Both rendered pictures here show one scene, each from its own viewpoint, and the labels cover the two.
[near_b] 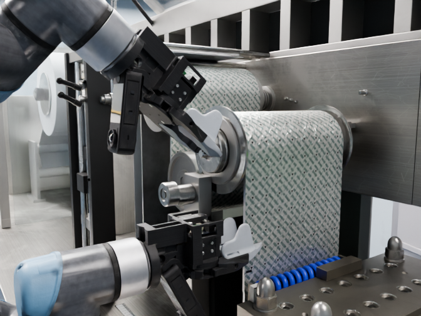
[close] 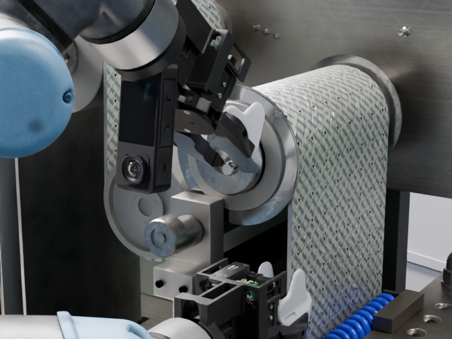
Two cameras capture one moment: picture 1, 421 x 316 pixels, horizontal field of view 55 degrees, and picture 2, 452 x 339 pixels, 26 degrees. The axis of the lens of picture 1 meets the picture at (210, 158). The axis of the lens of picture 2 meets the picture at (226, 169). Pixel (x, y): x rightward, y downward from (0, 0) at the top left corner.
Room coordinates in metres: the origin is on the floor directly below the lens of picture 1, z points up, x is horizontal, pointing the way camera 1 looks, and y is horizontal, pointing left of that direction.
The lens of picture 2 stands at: (-0.22, 0.38, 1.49)
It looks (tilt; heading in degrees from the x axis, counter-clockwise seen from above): 15 degrees down; 337
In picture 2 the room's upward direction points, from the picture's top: straight up
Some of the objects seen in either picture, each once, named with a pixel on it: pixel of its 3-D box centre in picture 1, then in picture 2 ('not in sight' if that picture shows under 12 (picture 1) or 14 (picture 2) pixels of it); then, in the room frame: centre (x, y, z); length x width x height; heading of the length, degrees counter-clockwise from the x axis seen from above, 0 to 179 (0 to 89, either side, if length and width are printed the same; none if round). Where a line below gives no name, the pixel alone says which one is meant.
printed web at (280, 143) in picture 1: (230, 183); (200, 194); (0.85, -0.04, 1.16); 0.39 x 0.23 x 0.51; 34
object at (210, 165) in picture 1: (212, 150); (229, 158); (0.67, 0.00, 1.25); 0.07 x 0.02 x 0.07; 34
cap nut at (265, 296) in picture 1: (265, 292); not in sight; (0.56, -0.08, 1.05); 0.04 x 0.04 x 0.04
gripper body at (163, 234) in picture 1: (179, 249); (226, 323); (0.56, 0.05, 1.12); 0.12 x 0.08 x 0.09; 124
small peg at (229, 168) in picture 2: (208, 153); (234, 166); (0.64, 0.00, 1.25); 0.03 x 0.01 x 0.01; 124
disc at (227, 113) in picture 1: (218, 150); (236, 155); (0.68, -0.01, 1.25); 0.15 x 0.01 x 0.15; 34
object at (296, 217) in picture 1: (296, 225); (339, 256); (0.70, -0.15, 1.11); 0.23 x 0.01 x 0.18; 124
